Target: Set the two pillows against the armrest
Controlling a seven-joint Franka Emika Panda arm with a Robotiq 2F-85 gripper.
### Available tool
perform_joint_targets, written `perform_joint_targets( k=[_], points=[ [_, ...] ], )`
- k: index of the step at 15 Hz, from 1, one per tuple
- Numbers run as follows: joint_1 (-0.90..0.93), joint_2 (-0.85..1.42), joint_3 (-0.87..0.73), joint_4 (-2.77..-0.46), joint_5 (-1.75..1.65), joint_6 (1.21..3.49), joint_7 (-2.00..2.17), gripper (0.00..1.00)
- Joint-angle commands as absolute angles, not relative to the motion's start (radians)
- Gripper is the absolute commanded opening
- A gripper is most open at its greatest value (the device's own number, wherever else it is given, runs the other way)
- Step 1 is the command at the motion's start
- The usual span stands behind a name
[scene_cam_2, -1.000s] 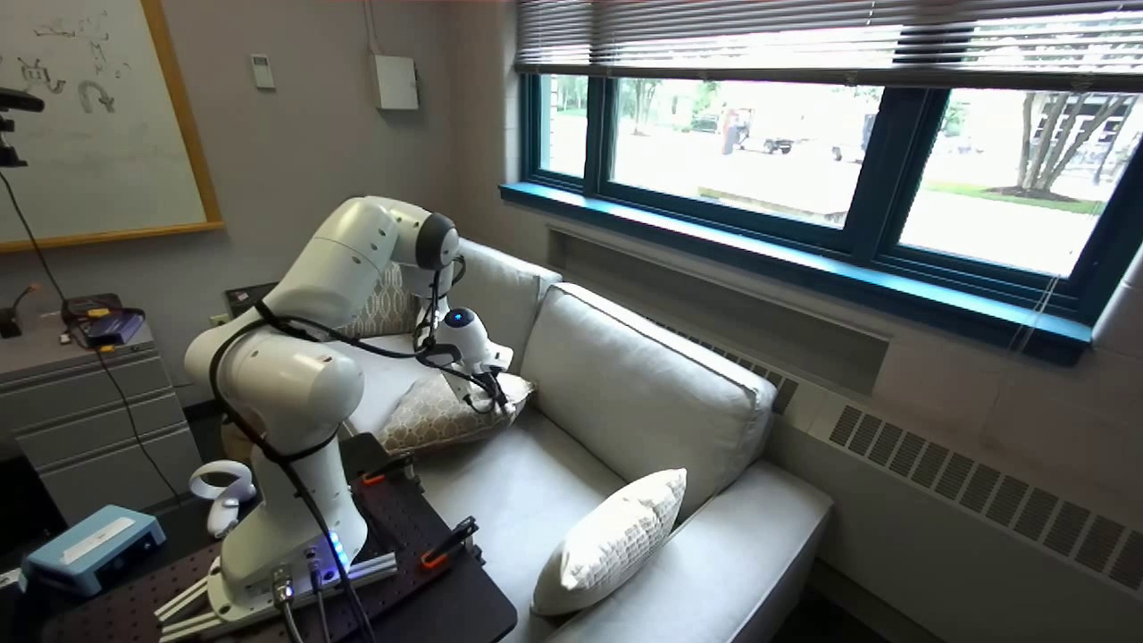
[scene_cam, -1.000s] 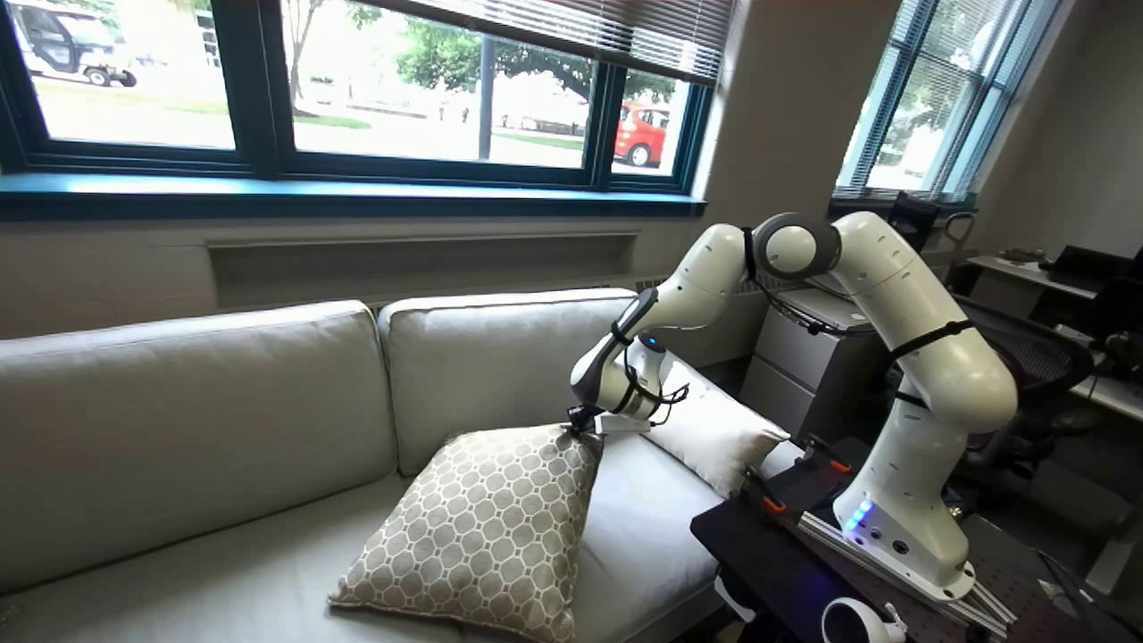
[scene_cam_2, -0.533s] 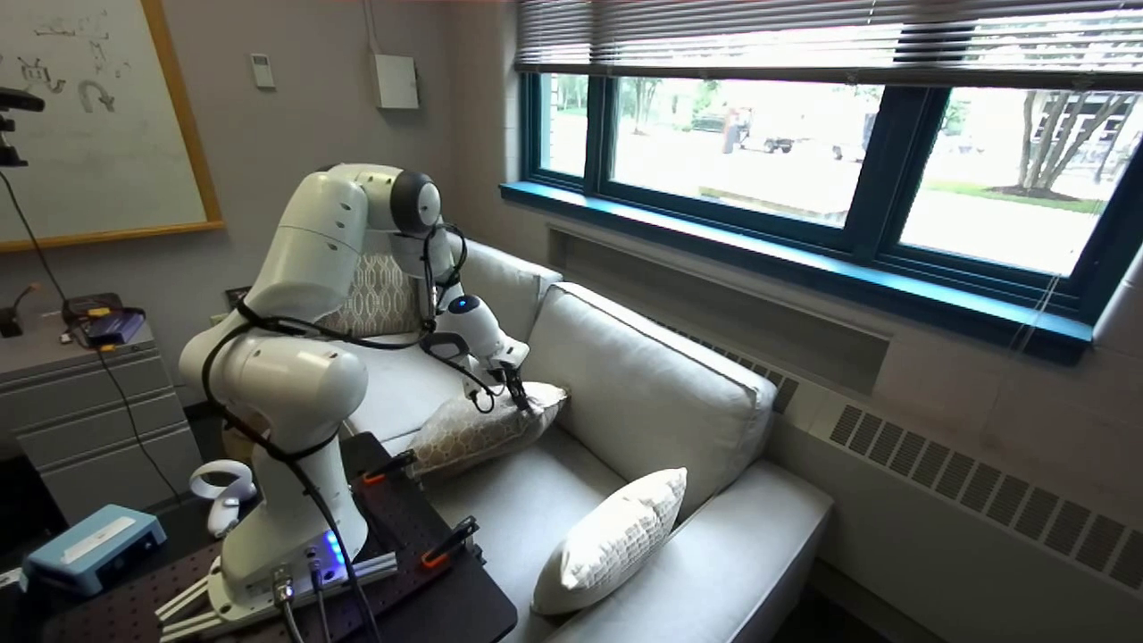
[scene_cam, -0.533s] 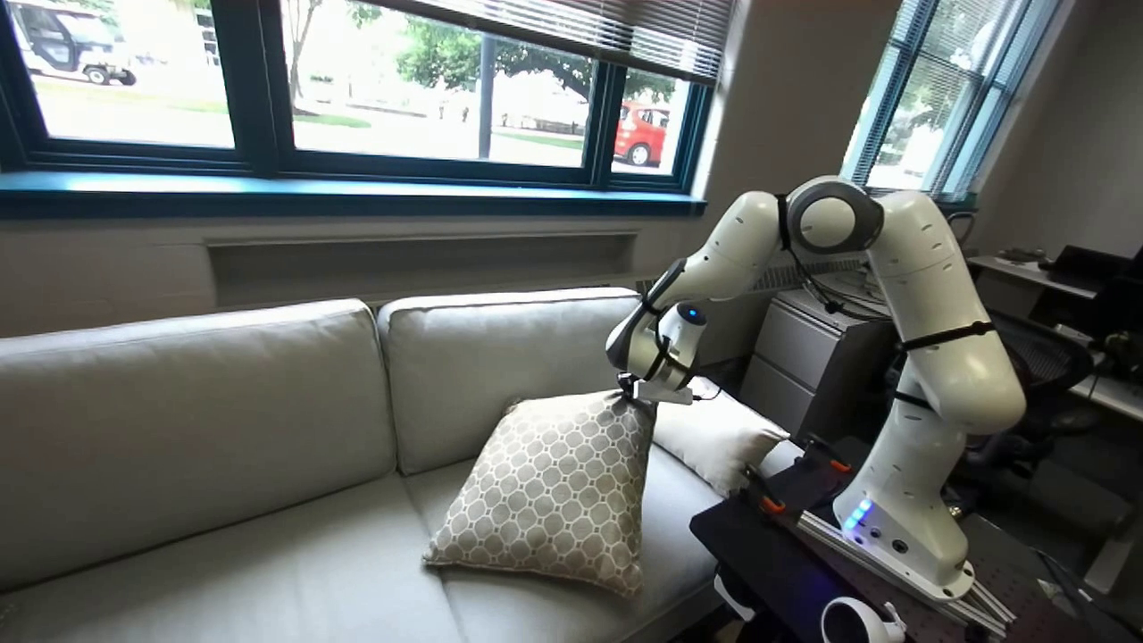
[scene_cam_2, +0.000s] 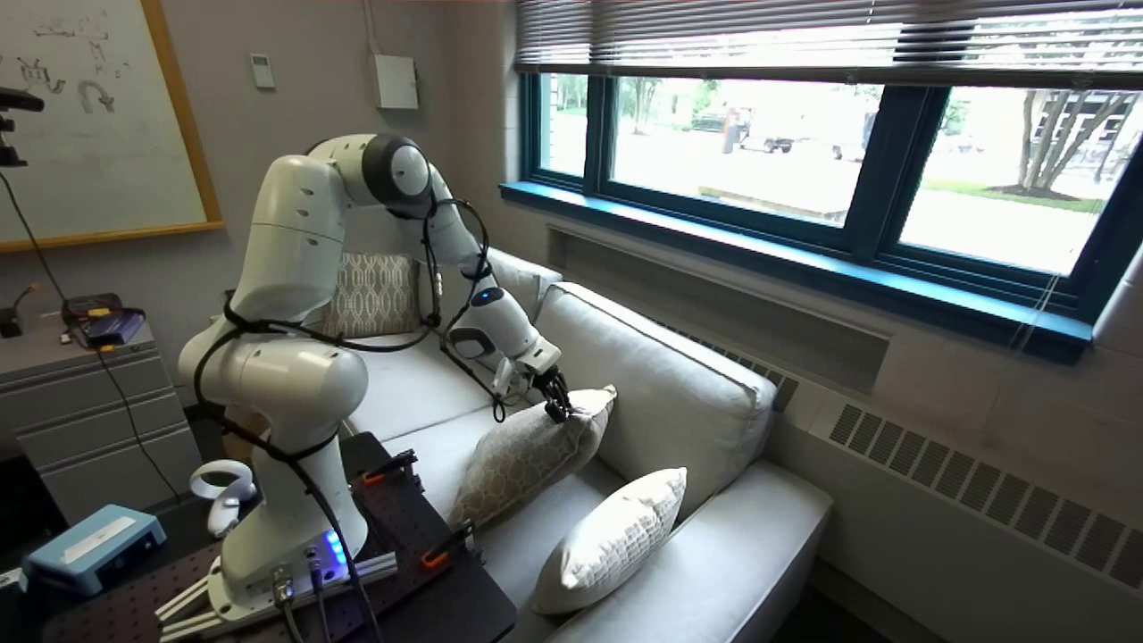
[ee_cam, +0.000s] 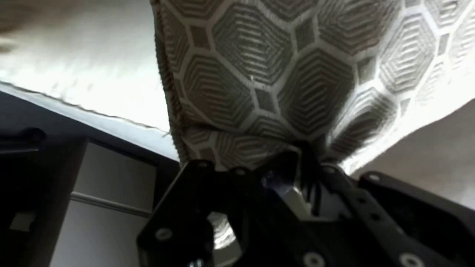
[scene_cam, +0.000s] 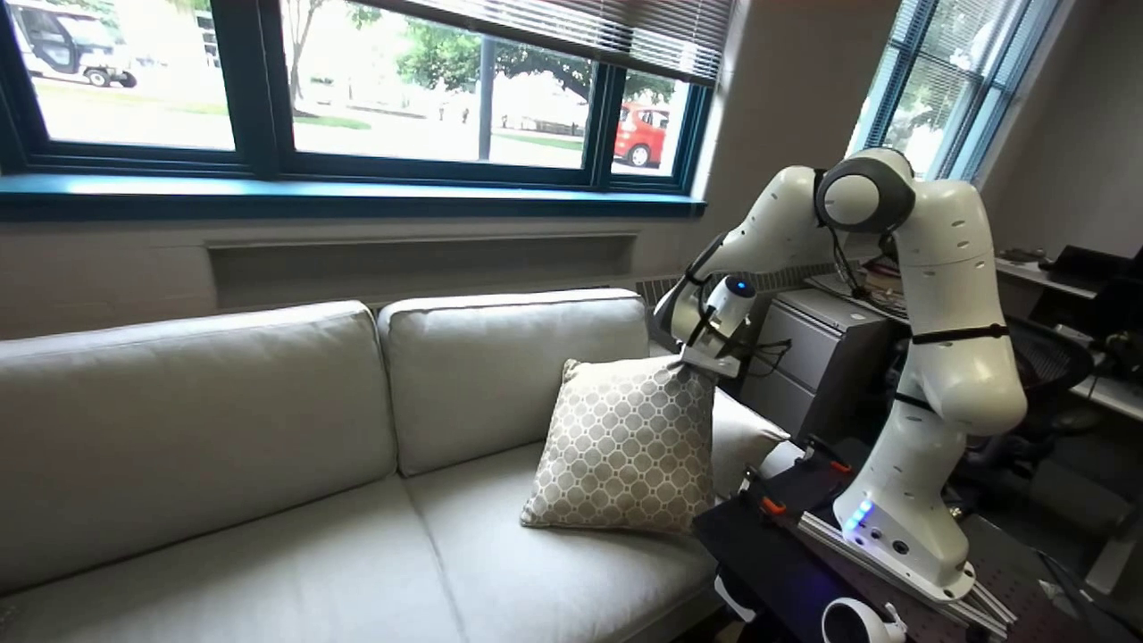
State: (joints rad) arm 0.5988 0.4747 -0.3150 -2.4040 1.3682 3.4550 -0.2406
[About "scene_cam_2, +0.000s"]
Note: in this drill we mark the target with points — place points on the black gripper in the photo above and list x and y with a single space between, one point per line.
552 387

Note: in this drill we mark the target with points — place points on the hexagon patterned beige pillow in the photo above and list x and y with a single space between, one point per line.
530 460

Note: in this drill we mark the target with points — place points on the plain cream pillow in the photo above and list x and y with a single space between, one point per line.
613 538

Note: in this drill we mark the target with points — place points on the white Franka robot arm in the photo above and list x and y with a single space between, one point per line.
287 262

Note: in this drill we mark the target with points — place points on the grey sofa seat cushion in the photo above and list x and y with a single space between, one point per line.
406 387
524 547

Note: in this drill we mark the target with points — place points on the orange black clamp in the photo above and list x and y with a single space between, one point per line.
387 471
446 552

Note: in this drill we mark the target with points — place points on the black robot table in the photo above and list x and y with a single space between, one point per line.
395 524

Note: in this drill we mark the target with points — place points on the diamond patterned cushion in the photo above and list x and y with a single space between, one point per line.
372 293

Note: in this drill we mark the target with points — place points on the grey fabric sofa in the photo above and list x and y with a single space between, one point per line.
738 547

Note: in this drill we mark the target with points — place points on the small white thermostat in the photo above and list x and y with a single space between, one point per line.
263 73

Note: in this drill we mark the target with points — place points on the dark device with orange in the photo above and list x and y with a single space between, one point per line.
103 322

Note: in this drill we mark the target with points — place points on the grey drawer cabinet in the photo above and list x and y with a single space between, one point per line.
95 417

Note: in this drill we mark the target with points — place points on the grey slatted window blind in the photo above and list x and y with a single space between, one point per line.
834 29

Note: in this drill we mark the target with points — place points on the light blue box device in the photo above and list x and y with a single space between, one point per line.
95 547

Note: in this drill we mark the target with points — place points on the wood framed whiteboard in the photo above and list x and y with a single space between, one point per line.
95 120

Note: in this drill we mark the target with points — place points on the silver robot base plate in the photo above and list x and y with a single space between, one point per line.
369 573

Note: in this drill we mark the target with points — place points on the white wall box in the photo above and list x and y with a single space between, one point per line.
396 84

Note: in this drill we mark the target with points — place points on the wide teal window frame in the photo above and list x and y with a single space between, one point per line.
876 154

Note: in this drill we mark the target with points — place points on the wall baseboard radiator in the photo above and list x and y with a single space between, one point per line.
976 486

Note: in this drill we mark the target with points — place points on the black camera on tripod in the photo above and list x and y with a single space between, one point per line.
16 120

